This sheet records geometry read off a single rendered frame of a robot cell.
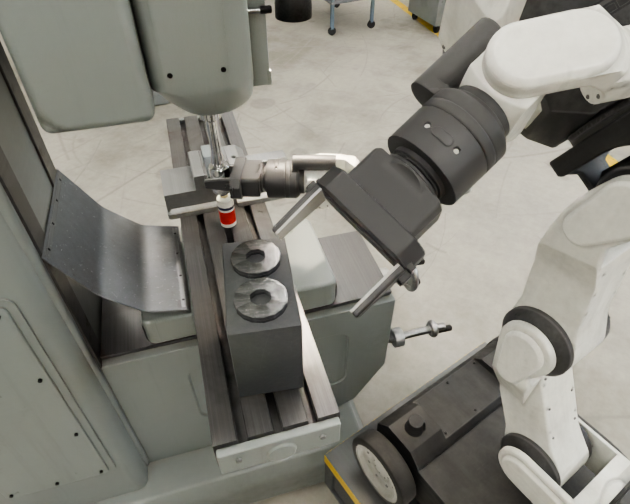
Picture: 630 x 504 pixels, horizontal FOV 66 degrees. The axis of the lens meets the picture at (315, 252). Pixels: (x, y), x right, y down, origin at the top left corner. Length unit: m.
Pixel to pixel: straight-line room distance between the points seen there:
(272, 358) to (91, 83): 0.54
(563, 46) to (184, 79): 0.63
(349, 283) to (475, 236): 1.52
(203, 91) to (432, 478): 1.01
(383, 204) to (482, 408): 1.03
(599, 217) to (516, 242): 2.08
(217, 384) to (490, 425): 0.76
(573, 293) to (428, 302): 1.53
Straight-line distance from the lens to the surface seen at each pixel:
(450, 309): 2.39
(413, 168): 0.44
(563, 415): 1.19
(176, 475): 1.75
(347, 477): 1.47
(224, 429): 0.92
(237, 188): 1.08
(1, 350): 1.20
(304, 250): 1.34
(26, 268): 1.07
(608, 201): 0.77
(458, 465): 1.35
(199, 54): 0.91
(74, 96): 0.92
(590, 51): 0.49
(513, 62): 0.47
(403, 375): 2.13
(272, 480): 1.76
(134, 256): 1.29
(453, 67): 0.51
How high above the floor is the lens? 1.76
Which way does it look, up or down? 43 degrees down
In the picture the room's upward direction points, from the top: straight up
